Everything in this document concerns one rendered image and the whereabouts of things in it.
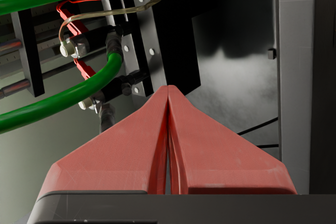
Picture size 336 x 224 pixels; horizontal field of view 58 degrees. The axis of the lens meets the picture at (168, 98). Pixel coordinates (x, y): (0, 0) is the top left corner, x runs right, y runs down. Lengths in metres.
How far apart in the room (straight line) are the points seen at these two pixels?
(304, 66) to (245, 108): 0.25
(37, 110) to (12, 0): 0.08
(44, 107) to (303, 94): 0.28
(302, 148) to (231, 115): 0.24
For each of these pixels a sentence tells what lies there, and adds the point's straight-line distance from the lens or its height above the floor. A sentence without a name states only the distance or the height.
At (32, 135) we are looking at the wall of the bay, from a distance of 0.75.
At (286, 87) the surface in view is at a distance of 0.39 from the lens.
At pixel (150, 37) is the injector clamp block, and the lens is 0.47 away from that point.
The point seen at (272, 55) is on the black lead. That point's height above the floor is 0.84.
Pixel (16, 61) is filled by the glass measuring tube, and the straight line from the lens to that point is 0.67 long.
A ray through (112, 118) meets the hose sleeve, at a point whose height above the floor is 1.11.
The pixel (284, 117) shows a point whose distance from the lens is 0.41.
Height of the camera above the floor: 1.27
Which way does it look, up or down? 36 degrees down
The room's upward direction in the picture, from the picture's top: 122 degrees counter-clockwise
